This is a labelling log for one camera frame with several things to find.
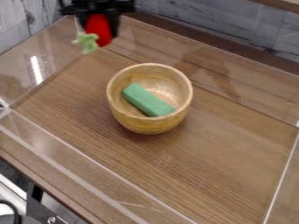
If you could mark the green rectangular block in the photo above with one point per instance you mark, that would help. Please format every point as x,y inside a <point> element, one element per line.
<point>148,103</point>

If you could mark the wooden bowl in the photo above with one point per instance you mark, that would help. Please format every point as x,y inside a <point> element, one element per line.
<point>166,83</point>

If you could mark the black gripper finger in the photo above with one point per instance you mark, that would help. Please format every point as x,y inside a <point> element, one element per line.
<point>113,18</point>
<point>82,18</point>

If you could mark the red plush fruit green stem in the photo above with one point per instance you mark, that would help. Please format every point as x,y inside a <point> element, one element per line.
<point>86,43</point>

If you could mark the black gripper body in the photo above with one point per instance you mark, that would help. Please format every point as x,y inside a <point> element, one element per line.
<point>96,6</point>

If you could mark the clear acrylic tray wall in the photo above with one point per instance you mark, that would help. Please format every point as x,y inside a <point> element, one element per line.
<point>94,192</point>

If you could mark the clear acrylic corner bracket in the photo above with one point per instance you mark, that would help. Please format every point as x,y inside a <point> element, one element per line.
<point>97,26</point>

